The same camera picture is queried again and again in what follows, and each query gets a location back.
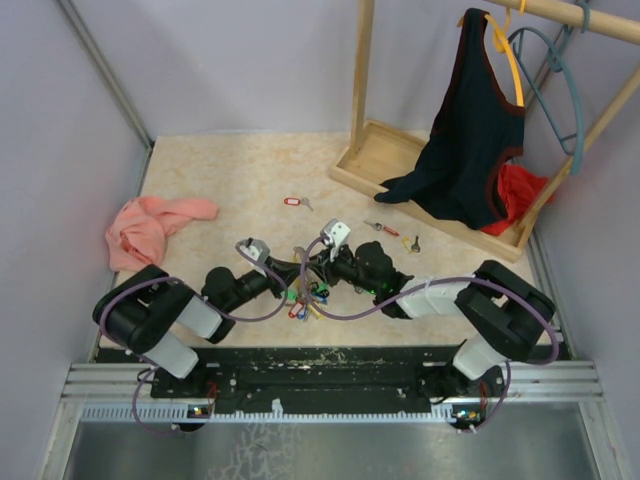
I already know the yellow clothes hanger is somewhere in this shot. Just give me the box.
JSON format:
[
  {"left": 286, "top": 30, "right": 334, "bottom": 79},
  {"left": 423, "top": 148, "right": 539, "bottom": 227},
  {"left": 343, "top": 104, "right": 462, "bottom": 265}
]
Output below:
[{"left": 485, "top": 7, "right": 525, "bottom": 108}]

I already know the key with yellow ring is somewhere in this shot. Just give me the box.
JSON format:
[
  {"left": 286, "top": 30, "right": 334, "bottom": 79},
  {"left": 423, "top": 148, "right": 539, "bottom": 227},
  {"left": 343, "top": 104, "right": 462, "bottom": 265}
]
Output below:
[{"left": 401, "top": 235, "right": 421, "bottom": 254}]

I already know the dark navy tank top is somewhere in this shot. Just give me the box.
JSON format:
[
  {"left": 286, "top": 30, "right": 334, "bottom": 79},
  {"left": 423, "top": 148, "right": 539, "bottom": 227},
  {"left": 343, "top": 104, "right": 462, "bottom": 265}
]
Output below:
[{"left": 374, "top": 8, "right": 525, "bottom": 236}]

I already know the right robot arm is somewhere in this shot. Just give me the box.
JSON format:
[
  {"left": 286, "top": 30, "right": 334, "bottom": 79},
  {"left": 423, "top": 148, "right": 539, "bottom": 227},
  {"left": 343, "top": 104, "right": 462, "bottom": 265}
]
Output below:
[{"left": 300, "top": 238, "right": 559, "bottom": 396}]

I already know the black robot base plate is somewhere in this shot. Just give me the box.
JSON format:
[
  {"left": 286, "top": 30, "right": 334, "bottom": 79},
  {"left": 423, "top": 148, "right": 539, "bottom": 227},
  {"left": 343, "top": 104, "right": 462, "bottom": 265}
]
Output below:
[{"left": 151, "top": 346, "right": 507, "bottom": 425}]

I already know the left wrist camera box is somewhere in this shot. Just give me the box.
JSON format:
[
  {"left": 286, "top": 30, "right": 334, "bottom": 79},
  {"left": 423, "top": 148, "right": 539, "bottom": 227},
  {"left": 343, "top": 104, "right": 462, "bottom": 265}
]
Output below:
[{"left": 236, "top": 238, "right": 271, "bottom": 265}]

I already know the large keyring with coloured tags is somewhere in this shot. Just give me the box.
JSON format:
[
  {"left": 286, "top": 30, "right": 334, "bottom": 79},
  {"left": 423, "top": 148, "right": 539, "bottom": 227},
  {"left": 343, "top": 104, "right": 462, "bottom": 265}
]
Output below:
[{"left": 286, "top": 261, "right": 329, "bottom": 322}]

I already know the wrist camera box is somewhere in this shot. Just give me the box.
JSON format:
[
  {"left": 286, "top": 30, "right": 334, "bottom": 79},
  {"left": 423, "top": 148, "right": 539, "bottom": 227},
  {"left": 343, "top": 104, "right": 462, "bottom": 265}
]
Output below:
[
  {"left": 321, "top": 219, "right": 351, "bottom": 262},
  {"left": 236, "top": 238, "right": 271, "bottom": 265}
]

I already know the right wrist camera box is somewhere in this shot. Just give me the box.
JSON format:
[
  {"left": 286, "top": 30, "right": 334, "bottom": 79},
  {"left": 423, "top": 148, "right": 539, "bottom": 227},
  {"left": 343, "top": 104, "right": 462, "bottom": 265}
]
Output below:
[{"left": 321, "top": 219, "right": 351, "bottom": 262}]

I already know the pink crumpled cloth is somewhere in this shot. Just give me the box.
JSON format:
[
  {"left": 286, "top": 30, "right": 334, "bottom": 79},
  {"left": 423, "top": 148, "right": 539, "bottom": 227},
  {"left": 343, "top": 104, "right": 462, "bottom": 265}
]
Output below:
[{"left": 105, "top": 196, "right": 219, "bottom": 272}]

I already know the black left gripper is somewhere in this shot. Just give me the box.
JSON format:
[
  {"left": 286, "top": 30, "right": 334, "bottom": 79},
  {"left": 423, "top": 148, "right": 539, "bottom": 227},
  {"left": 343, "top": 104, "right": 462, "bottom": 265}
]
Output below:
[{"left": 225, "top": 256, "right": 307, "bottom": 313}]

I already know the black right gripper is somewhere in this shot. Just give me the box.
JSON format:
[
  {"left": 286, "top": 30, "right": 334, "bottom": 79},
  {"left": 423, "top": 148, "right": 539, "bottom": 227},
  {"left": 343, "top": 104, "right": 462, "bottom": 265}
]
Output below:
[{"left": 306, "top": 241, "right": 379, "bottom": 295}]

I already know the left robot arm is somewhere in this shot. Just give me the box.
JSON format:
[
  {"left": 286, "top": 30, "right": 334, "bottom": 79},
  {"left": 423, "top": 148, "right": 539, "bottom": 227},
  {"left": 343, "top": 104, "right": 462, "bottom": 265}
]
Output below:
[{"left": 92, "top": 257, "right": 300, "bottom": 397}]

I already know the grey wall corner rail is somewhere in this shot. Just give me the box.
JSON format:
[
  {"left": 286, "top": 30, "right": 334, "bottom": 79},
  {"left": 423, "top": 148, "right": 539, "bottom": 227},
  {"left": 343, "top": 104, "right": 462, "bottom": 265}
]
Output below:
[{"left": 53, "top": 0, "right": 154, "bottom": 149}]

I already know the key with long red tag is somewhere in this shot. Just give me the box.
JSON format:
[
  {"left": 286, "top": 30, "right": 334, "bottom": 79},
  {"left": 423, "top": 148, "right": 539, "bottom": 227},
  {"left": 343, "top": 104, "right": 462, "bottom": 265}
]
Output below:
[{"left": 364, "top": 220, "right": 399, "bottom": 237}]

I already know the blue-grey clothes hanger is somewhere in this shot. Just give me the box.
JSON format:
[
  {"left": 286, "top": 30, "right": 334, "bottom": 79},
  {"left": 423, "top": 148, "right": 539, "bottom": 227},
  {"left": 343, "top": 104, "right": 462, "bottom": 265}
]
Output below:
[{"left": 508, "top": 25, "right": 586, "bottom": 175}]

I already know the red cloth in rack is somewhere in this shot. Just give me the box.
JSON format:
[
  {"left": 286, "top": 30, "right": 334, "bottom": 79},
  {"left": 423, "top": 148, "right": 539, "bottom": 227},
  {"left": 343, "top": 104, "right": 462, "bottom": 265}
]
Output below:
[{"left": 481, "top": 164, "right": 549, "bottom": 236}]

